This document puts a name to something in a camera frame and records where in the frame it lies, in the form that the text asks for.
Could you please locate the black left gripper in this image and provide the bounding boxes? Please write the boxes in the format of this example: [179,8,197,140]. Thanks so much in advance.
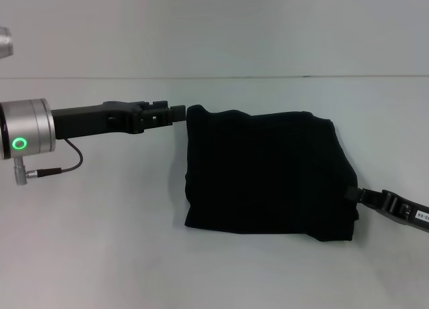
[50,100,187,141]

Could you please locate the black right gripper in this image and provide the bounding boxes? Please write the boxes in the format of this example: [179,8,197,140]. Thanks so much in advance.
[346,185,429,232]

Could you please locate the black shirt with FREE print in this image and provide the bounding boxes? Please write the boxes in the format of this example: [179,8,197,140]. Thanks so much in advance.
[184,104,360,243]

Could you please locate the left gripper cable with plug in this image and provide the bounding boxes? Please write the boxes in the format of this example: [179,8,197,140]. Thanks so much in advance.
[12,137,84,186]

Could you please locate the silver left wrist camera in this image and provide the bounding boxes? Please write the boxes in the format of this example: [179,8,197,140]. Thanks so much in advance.
[0,25,15,60]

